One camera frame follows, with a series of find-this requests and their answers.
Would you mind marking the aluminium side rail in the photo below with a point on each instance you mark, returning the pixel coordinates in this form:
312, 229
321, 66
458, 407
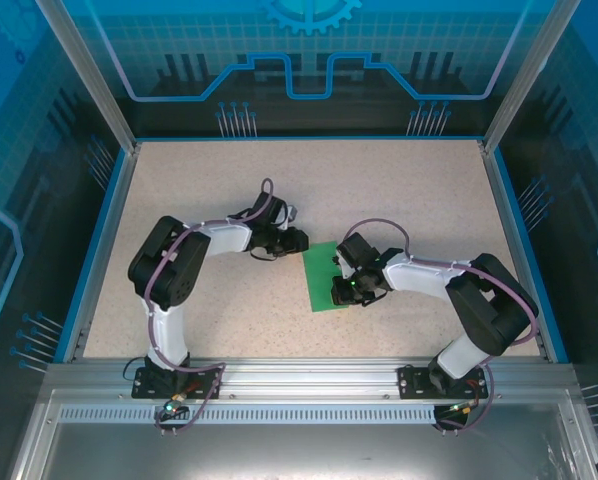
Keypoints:
519, 250
103, 250

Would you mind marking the steel tray panel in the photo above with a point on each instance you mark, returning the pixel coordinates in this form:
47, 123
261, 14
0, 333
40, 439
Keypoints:
304, 455

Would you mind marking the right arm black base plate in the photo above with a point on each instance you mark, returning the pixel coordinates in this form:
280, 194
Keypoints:
411, 382

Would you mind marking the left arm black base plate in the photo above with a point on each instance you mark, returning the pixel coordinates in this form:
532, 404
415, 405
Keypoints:
146, 390

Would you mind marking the aluminium frame post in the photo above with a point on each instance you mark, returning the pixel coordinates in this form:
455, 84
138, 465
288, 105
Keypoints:
91, 75
525, 75

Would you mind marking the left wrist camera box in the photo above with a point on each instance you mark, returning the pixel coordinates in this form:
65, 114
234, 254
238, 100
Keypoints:
291, 213

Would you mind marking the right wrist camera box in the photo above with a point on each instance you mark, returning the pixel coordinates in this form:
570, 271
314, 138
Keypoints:
345, 270

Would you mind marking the aluminium mounting rail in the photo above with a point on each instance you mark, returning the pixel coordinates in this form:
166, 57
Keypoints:
309, 380

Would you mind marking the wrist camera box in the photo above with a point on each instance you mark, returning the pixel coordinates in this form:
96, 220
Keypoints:
345, 270
291, 213

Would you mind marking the green paper sheet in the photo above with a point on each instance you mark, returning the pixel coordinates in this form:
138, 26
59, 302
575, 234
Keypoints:
321, 280

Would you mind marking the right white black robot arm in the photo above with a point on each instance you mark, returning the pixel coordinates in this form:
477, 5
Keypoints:
429, 280

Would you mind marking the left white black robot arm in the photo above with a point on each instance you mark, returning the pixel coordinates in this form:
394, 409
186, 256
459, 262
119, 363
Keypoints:
166, 330

